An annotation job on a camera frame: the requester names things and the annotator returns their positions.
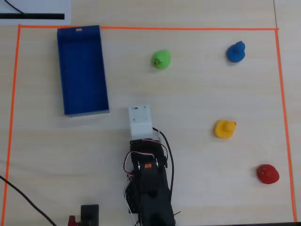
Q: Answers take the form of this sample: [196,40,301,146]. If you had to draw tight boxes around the white paper with black bar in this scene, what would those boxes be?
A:
[0,0,71,25]

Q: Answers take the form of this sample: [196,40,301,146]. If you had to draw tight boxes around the blue plastic box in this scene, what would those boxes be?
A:
[56,24,111,118]

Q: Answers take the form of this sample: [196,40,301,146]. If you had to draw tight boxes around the yellow rubber duck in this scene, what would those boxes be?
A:
[214,119,237,139]

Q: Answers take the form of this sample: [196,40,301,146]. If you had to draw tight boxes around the long black cable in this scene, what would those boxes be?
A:
[0,175,58,226]

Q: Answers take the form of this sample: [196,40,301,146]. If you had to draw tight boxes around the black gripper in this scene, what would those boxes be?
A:
[129,137,166,155]

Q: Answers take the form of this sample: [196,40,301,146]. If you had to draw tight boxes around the red rubber duck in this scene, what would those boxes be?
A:
[256,164,280,185]

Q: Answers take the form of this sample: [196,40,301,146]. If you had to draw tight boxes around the black camera stand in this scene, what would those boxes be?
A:
[80,204,100,226]

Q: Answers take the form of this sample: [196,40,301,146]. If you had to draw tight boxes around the thin black cable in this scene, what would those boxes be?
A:
[4,0,28,15]

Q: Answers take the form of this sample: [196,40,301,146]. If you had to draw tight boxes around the green rubber duck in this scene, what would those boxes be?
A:
[151,49,172,70]

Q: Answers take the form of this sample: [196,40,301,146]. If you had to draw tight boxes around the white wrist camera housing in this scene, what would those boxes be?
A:
[128,104,155,142]

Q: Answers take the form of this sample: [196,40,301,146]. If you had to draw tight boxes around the orange tape strip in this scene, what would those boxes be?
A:
[275,29,297,223]
[1,24,22,226]
[18,24,280,31]

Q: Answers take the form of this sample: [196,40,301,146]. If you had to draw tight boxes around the thick black camera cable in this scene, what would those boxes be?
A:
[152,126,176,212]

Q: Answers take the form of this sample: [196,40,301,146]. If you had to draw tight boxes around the blue rubber duck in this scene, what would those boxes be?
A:
[226,40,246,63]

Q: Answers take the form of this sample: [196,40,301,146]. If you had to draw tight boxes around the red white servo wires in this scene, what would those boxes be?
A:
[123,138,169,226]

